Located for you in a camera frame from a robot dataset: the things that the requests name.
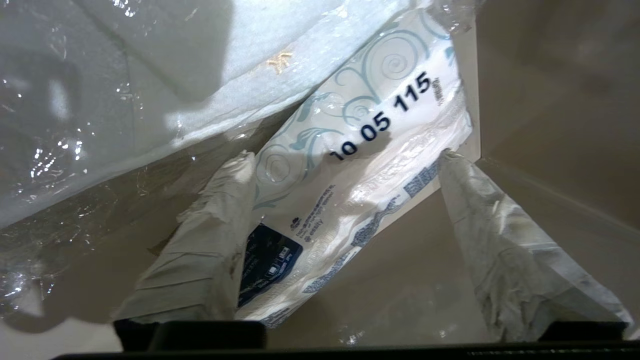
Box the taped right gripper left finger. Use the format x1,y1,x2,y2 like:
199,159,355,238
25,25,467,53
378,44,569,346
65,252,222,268
112,150,258,323

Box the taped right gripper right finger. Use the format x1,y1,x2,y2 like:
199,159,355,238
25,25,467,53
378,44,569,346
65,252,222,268
437,148,636,342

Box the white cabinet drawer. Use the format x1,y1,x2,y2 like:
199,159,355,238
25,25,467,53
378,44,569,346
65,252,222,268
0,0,640,360

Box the white tissue pack blue print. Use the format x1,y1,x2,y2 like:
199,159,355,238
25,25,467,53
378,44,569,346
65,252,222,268
235,7,474,329

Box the white slippers in plastic bag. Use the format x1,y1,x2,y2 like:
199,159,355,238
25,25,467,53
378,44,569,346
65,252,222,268
0,0,483,321

